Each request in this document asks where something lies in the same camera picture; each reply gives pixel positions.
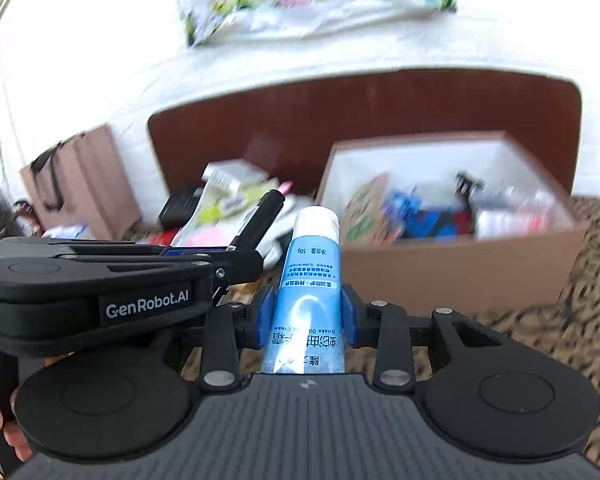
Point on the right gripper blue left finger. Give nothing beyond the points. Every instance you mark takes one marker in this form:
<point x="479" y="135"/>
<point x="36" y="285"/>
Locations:
<point x="263" y="304"/>

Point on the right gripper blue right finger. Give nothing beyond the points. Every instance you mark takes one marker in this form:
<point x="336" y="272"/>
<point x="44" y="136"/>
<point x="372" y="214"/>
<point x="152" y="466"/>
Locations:
<point x="351" y="308"/>

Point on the blue white cream tube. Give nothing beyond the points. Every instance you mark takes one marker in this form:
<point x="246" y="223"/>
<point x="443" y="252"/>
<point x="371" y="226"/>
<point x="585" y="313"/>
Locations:
<point x="307" y="335"/>

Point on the black marker pen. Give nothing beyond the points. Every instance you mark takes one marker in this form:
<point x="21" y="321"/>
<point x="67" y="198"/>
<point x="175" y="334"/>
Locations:
<point x="258" y="222"/>

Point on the person's left hand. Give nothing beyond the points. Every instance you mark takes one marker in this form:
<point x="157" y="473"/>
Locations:
<point x="11" y="434"/>

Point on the white glove pink cuff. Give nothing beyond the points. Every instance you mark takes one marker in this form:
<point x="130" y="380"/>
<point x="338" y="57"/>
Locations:
<point x="270" y="248"/>

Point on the brown insole green label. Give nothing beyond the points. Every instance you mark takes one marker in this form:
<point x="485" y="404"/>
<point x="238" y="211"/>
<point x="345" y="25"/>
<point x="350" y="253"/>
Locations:
<point x="366" y="219"/>

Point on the blue patterned pouch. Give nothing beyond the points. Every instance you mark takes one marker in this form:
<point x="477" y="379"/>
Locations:
<point x="428" y="211"/>

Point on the yellow green small box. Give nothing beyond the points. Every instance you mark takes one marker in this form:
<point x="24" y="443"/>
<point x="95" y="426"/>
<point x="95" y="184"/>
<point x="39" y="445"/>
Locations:
<point x="242" y="200"/>

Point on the red flat box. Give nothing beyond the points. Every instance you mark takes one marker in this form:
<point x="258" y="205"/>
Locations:
<point x="163" y="238"/>

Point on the black box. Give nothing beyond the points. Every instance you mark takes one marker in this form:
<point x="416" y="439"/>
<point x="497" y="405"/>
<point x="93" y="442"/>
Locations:
<point x="179" y="208"/>

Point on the white barcode small box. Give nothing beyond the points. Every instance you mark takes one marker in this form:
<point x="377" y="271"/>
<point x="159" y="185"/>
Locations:
<point x="232" y="175"/>

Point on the brown cardboard storage box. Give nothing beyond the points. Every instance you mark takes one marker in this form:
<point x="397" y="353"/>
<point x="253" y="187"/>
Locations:
<point x="463" y="273"/>

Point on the black hair clip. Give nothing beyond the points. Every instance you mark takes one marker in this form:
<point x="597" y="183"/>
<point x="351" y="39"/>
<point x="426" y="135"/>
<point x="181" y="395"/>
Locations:
<point x="465" y="184"/>

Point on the dark red headboard panel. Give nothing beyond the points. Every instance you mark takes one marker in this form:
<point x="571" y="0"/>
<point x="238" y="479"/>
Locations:
<point x="289" y="129"/>

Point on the letter pattern table cloth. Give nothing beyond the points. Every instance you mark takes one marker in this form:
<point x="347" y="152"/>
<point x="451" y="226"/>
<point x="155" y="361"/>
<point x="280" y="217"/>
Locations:
<point x="569" y="329"/>

